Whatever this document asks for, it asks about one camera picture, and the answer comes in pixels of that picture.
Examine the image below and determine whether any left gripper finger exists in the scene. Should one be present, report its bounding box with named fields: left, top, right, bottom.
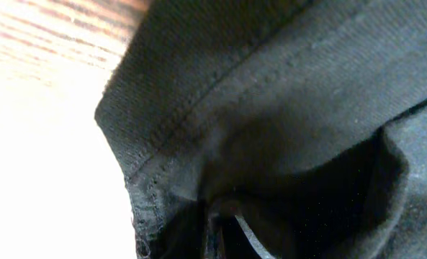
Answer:
left=235, top=215, right=275, bottom=259

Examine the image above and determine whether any black t-shirt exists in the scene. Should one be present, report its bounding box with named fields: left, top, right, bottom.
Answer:
left=95, top=0, right=427, bottom=258

